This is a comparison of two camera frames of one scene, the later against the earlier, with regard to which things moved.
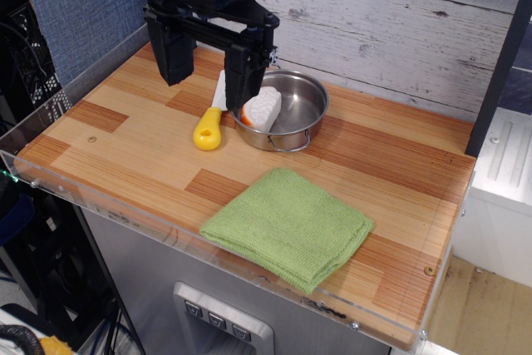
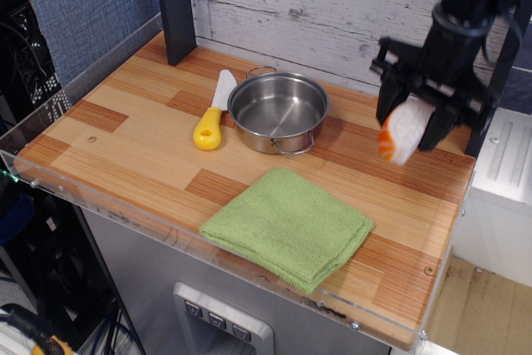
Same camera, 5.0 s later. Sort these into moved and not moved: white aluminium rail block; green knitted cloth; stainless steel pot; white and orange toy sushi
Moved: white and orange toy sushi
Not moved: green knitted cloth; stainless steel pot; white aluminium rail block
